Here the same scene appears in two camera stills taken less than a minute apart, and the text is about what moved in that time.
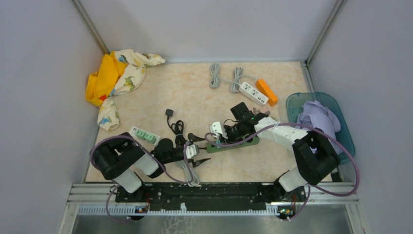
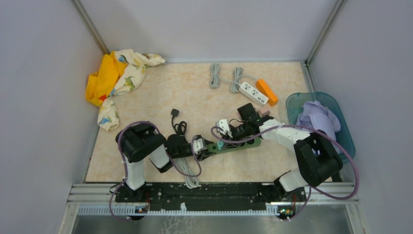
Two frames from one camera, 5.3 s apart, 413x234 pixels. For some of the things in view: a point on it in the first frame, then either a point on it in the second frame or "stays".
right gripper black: x=229 y=139 stays
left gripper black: x=197 y=163 to x=204 y=155
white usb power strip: x=253 y=94 stays
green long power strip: x=210 y=148 stays
